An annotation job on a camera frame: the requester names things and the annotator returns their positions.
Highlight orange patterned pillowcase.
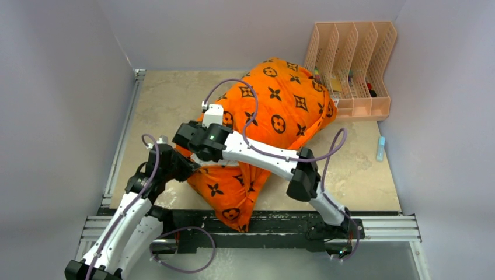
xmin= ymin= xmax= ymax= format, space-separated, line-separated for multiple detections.
xmin=187 ymin=57 xmax=338 ymax=233

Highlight white pillow insert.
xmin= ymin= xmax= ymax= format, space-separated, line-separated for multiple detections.
xmin=190 ymin=154 xmax=239 ymax=168

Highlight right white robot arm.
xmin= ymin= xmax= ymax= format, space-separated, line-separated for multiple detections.
xmin=172 ymin=121 xmax=360 ymax=238

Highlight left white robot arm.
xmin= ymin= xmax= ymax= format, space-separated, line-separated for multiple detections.
xmin=64 ymin=143 xmax=200 ymax=279

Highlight pink mesh file organizer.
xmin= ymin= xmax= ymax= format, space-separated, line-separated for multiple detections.
xmin=304 ymin=21 xmax=398 ymax=121

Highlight light blue small tube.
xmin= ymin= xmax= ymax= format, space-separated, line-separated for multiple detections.
xmin=376 ymin=136 xmax=386 ymax=162

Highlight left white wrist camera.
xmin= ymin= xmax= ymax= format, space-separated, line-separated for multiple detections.
xmin=147 ymin=135 xmax=168 ymax=150

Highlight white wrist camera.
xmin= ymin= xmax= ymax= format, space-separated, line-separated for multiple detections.
xmin=147 ymin=135 xmax=168 ymax=150
xmin=201 ymin=101 xmax=224 ymax=128

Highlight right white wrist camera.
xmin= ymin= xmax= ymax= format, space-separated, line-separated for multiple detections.
xmin=201 ymin=101 xmax=224 ymax=128

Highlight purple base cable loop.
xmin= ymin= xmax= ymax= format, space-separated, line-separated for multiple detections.
xmin=149 ymin=226 xmax=217 ymax=275

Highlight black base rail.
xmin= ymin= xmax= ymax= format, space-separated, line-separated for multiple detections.
xmin=142 ymin=209 xmax=417 ymax=258

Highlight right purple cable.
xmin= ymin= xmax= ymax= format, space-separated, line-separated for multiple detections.
xmin=203 ymin=79 xmax=361 ymax=264

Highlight aluminium frame rail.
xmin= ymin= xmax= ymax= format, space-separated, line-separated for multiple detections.
xmin=77 ymin=71 xmax=428 ymax=279

